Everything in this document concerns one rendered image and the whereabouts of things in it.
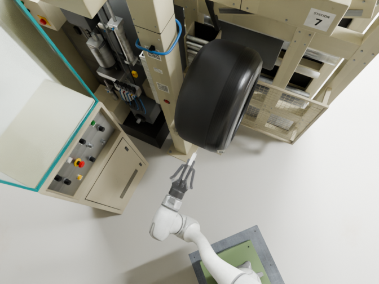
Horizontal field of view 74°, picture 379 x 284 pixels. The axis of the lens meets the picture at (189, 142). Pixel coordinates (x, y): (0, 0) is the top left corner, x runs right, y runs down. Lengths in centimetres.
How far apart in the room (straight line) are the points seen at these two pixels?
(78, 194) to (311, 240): 197
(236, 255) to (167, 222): 64
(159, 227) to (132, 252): 134
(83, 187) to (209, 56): 111
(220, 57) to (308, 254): 194
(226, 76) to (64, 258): 221
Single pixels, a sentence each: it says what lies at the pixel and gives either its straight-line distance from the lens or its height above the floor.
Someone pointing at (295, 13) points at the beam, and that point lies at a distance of 116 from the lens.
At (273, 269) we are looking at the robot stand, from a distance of 186.
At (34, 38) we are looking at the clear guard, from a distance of 110.
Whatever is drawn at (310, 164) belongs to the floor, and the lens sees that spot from 275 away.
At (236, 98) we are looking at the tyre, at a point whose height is 145.
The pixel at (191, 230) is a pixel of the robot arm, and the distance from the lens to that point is 129.
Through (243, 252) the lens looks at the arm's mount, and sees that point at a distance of 173.
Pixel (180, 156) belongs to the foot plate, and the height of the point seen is 1.
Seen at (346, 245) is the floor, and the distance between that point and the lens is 275.
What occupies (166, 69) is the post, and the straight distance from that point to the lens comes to 130.
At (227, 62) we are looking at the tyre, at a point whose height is 149.
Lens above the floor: 245
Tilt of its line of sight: 69 degrees down
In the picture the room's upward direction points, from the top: 9 degrees counter-clockwise
